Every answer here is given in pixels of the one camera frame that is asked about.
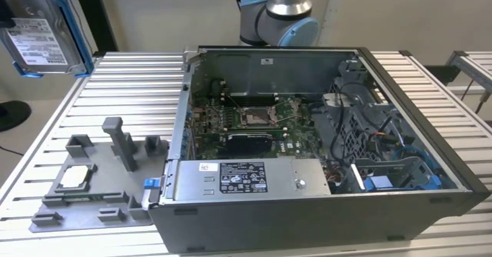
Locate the hard disk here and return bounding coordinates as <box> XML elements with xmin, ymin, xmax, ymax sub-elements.
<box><xmin>0</xmin><ymin>0</ymin><xmax>95</xmax><ymax>80</ymax></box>

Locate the grey metal disk bay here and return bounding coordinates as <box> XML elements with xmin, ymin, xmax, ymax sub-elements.
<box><xmin>309</xmin><ymin>77</ymin><xmax>459</xmax><ymax>195</ymax></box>

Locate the black round stand base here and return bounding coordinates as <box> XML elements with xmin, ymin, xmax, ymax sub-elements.
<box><xmin>0</xmin><ymin>100</ymin><xmax>32</xmax><ymax>132</ymax></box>

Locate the silver square CPU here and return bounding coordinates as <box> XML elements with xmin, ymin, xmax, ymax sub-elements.
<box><xmin>57</xmin><ymin>166</ymin><xmax>97</xmax><ymax>189</ymax></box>

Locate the locking lever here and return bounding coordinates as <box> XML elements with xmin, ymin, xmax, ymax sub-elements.
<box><xmin>224</xmin><ymin>93</ymin><xmax>247</xmax><ymax>111</ymax></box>

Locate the green RAM stick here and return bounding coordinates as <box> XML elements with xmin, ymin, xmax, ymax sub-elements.
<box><xmin>63</xmin><ymin>192</ymin><xmax>124</xmax><ymax>202</ymax></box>

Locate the grey parts rack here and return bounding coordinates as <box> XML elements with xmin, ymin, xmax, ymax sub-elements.
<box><xmin>29</xmin><ymin>116</ymin><xmax>172</xmax><ymax>235</ymax></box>

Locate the CPU socket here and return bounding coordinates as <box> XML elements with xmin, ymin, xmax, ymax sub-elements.
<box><xmin>239</xmin><ymin>105</ymin><xmax>280</xmax><ymax>129</ymax></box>

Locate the silver power supply unit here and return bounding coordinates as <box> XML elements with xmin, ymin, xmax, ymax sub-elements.
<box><xmin>172</xmin><ymin>158</ymin><xmax>333</xmax><ymax>205</ymax></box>

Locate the black chipset heatsink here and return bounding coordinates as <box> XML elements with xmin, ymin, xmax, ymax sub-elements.
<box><xmin>225</xmin><ymin>134</ymin><xmax>275</xmax><ymax>154</ymax></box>

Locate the green motherboard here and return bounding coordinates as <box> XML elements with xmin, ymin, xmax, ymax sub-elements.
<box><xmin>187</xmin><ymin>95</ymin><xmax>324</xmax><ymax>162</ymax></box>

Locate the black open PC case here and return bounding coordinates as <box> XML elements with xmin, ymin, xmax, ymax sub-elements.
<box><xmin>147</xmin><ymin>45</ymin><xmax>492</xmax><ymax>254</ymax></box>

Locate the blue carrier in bay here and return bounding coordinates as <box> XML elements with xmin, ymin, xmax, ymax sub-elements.
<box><xmin>363</xmin><ymin>176</ymin><xmax>393</xmax><ymax>189</ymax></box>

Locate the aluminium slat side table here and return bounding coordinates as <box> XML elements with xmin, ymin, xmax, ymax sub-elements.
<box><xmin>445</xmin><ymin>50</ymin><xmax>492</xmax><ymax>96</ymax></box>

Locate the black upright post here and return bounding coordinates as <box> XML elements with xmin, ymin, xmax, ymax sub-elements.
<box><xmin>72</xmin><ymin>0</ymin><xmax>119</xmax><ymax>54</ymax></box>

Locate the thin black floor cable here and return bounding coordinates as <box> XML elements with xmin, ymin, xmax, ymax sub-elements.
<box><xmin>0</xmin><ymin>145</ymin><xmax>24</xmax><ymax>156</ymax></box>

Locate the blue data wire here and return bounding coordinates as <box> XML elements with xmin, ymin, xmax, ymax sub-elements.
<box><xmin>393</xmin><ymin>145</ymin><xmax>444</xmax><ymax>172</ymax></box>

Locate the black table bracket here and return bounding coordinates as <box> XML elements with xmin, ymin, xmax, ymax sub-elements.
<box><xmin>424</xmin><ymin>65</ymin><xmax>460</xmax><ymax>85</ymax></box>

